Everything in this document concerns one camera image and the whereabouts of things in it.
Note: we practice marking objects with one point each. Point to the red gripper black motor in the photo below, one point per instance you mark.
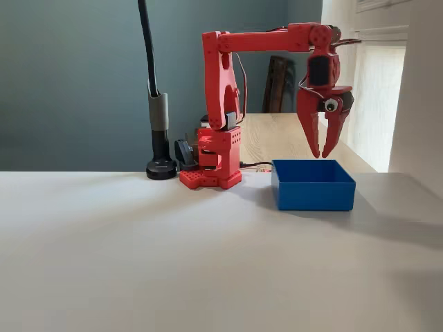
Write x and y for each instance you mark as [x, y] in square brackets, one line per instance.
[309, 104]

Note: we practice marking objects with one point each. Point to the red robot arm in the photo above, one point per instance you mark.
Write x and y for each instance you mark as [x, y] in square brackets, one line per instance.
[259, 39]

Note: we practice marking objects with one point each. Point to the blue plastic bin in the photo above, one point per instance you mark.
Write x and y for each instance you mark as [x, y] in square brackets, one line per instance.
[315, 197]

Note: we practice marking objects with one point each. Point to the dark wooden leaning board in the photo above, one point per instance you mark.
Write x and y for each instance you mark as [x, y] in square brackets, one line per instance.
[278, 86]

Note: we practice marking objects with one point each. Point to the white roller blind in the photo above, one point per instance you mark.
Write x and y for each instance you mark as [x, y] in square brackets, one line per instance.
[377, 103]

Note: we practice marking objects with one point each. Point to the black table clamp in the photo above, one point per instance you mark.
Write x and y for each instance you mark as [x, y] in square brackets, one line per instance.
[185, 154]

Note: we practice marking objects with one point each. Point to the gray tube sleeve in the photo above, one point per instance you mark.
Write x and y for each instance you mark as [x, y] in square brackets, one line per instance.
[158, 112]

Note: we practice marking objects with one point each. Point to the black gooseneck stand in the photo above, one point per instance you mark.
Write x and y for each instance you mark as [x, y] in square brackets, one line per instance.
[150, 52]

